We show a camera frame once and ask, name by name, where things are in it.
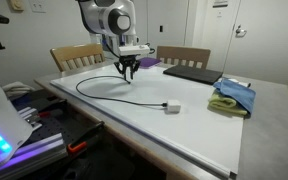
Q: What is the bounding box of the yellow cloth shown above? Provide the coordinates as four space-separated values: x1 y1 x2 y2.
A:
207 89 249 118

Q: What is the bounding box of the wide white switch plate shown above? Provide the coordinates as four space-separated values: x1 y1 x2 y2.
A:
28 0 47 14

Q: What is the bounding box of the blue cloth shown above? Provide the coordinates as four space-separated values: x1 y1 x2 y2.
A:
212 77 257 115

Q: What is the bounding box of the purple notebook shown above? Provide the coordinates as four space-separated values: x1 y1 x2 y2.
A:
137 56 163 70

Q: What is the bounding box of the wooden slat-back chair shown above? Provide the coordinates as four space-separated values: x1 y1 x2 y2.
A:
156 45 212 70
49 42 106 73

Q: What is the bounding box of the white charger block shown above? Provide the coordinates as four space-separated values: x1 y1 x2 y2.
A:
166 98 182 114

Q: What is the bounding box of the silver metal bracket stack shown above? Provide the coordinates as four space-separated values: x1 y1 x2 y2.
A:
17 105 43 132

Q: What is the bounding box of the metal door handle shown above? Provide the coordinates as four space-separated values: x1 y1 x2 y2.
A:
235 24 248 38

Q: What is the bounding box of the beige wall thermostat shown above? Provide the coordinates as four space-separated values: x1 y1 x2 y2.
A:
9 0 25 13

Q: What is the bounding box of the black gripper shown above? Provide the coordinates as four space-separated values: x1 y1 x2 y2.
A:
113 54 141 84

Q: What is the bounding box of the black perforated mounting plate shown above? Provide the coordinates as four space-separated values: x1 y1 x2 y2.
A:
10 89 98 149

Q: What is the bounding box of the white door sign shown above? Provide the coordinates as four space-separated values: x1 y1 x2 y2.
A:
212 0 229 9

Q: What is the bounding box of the orange handled bar clamp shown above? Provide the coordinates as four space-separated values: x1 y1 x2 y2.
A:
66 120 106 156
35 109 53 119

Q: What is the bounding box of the white door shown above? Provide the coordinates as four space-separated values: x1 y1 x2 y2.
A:
223 0 288 87

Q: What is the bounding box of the purple lit device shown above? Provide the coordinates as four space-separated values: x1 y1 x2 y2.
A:
0 132 69 180

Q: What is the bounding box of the black charger cable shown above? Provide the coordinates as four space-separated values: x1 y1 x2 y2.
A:
75 75 169 109

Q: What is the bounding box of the white folded cloth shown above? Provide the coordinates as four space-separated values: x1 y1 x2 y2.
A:
1 81 36 100

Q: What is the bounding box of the white board marker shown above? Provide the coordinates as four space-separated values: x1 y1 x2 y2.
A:
221 76 252 88

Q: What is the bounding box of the large whiteboard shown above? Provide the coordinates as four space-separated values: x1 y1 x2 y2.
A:
49 59 246 180

